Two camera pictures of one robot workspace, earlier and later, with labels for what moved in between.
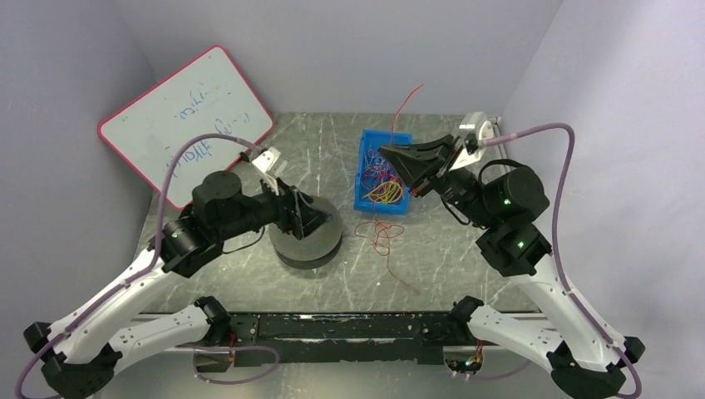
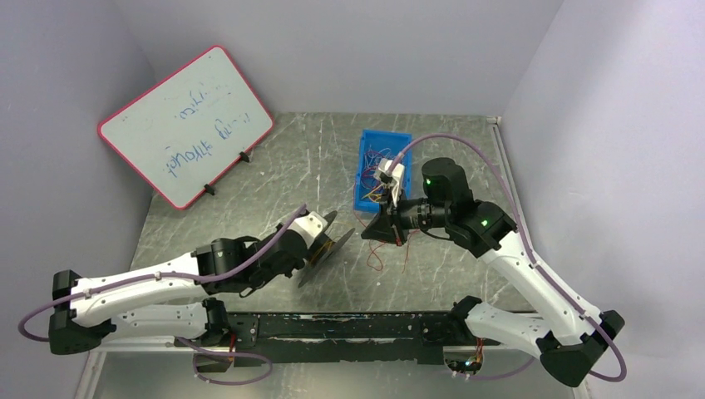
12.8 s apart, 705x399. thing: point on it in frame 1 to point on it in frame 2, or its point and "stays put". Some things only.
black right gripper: (444, 167) to (397, 221)
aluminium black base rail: (359, 337) stays put
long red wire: (401, 104) to (382, 246)
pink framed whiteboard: (207, 96) stays put
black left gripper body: (292, 212) to (318, 249)
